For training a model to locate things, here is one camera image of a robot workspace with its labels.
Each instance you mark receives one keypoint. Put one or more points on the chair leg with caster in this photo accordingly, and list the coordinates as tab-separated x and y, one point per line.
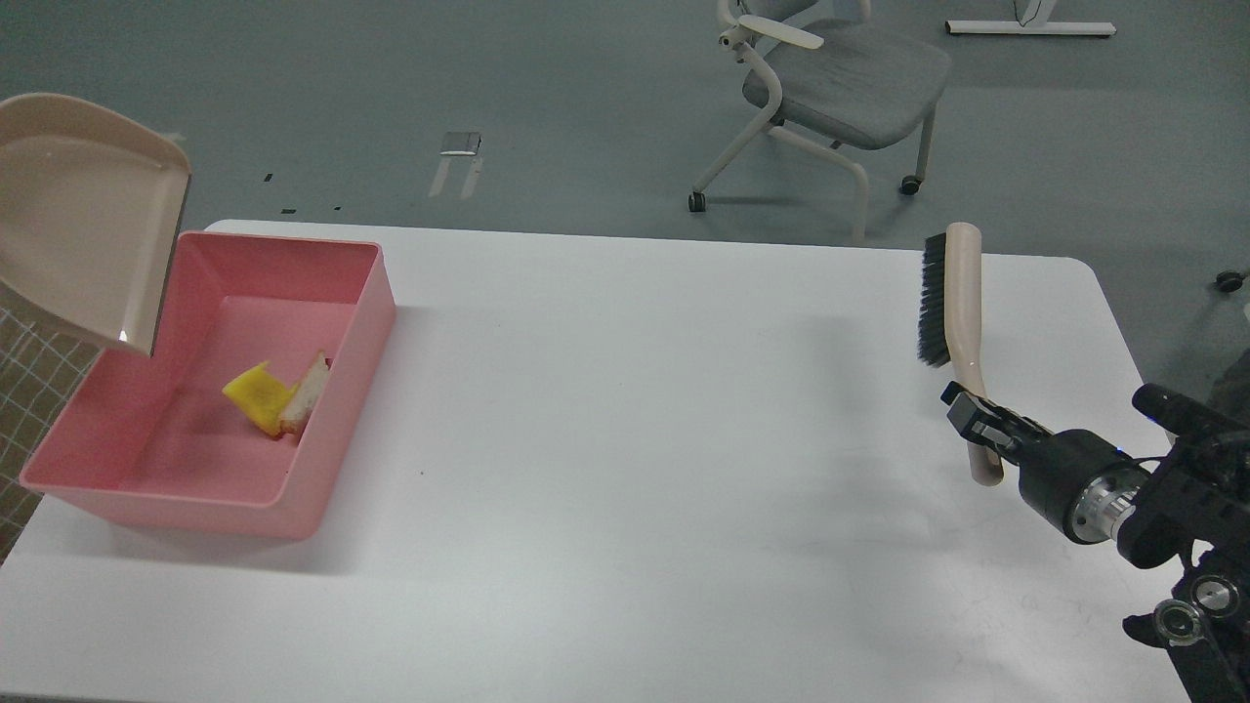
1230	280

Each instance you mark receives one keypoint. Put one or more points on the yellow sponge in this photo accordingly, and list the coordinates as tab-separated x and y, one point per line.
261	397

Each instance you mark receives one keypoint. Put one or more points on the white desk foot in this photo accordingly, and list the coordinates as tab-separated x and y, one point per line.
1031	18

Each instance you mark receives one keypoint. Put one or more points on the beige checkered cloth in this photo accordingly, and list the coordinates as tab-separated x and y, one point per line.
40	371

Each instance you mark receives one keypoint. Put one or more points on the pink plastic bin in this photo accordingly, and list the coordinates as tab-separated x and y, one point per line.
152	440

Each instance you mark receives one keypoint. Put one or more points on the toast bread slice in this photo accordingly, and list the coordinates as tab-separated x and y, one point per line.
294	418

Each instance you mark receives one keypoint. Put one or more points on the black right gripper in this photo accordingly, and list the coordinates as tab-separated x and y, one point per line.
1081	484

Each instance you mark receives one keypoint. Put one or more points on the beige hand brush black bristles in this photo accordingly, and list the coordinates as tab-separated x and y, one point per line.
950	315

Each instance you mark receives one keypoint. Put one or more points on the grey white office chair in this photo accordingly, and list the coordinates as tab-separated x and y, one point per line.
827	85

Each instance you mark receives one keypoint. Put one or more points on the beige plastic dustpan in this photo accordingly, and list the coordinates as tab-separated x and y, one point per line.
91	208

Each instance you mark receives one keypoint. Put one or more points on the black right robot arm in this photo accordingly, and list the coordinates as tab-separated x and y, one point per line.
1192	505

